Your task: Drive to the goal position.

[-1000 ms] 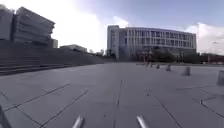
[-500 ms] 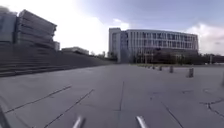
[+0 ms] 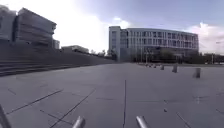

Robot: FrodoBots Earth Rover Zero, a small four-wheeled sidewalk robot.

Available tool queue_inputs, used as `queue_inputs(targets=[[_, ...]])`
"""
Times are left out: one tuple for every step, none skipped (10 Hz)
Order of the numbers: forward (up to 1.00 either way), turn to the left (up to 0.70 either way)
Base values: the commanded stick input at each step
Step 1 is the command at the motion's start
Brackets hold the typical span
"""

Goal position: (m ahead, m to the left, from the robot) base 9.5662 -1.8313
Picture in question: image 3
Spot group of trees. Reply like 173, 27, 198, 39
89, 48, 118, 62

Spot grey paved plaza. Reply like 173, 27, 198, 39
0, 62, 224, 128

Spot low pale building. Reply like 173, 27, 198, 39
61, 44, 90, 55

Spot white curved building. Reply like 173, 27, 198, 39
108, 25, 200, 63

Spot row of trees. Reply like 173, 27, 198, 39
132, 47, 224, 65

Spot small grey building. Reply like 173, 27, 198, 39
52, 39, 61, 50

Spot robot's own part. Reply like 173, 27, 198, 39
135, 115, 150, 128
71, 115, 87, 128

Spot wide grey stone steps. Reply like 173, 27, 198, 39
0, 41, 117, 78

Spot row of grey bollards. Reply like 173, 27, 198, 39
145, 62, 202, 79

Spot grey layered building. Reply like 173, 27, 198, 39
13, 7, 58, 48

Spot dark grey building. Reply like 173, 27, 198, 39
0, 4, 18, 43

